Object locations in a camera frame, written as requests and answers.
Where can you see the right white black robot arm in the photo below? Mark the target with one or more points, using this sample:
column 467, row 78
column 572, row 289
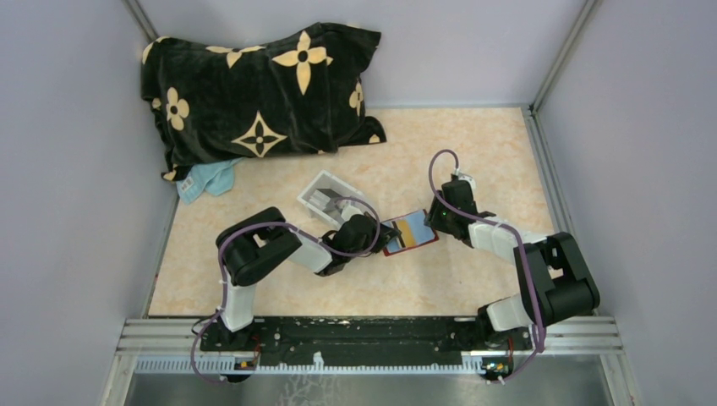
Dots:
column 553, row 278

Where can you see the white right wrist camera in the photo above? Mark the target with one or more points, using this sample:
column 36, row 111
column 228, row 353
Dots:
column 457, row 175

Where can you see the black floral pillow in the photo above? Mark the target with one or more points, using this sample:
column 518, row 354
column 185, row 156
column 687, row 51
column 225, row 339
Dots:
column 300, row 95

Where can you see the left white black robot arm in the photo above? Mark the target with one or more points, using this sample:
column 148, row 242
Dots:
column 255, row 247

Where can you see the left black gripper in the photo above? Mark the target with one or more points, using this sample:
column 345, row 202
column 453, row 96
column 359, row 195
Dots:
column 387, row 233

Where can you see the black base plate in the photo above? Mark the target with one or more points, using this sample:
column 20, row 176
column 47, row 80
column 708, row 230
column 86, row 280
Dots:
column 362, row 341

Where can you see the light blue cloth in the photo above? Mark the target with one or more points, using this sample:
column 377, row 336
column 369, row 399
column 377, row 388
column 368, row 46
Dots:
column 212, row 178

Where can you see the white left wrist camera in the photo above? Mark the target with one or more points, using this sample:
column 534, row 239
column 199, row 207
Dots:
column 349, row 210

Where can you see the gold black credit card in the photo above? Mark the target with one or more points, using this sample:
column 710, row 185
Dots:
column 407, row 239

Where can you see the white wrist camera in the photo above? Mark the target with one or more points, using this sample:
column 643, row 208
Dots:
column 457, row 175
column 349, row 210

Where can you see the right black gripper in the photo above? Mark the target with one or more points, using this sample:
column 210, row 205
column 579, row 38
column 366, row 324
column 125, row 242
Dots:
column 433, row 218

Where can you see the white plastic card box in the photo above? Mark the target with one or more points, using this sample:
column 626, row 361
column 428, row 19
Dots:
column 325, row 179

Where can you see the grey card stack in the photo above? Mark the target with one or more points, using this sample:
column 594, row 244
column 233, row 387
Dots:
column 325, row 199

